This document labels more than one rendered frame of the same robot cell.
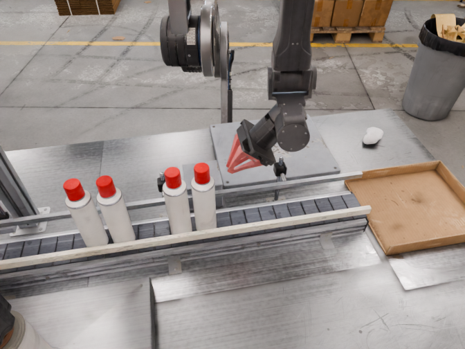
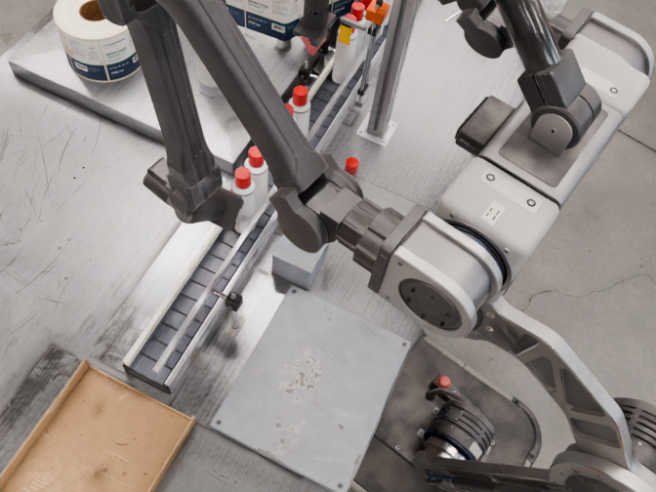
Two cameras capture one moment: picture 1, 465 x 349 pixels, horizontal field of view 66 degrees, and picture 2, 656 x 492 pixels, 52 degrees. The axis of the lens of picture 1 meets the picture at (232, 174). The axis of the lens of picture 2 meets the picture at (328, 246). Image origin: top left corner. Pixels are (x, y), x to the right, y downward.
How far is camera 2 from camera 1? 1.36 m
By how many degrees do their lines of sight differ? 64
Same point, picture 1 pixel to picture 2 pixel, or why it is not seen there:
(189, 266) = not seen: hidden behind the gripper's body
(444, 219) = (55, 471)
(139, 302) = (218, 147)
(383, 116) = not seen: outside the picture
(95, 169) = (415, 197)
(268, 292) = (155, 243)
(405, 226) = (90, 418)
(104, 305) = (234, 129)
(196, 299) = not seen: hidden behind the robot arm
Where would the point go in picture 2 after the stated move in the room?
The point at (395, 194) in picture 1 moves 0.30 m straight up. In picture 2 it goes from (129, 459) to (97, 416)
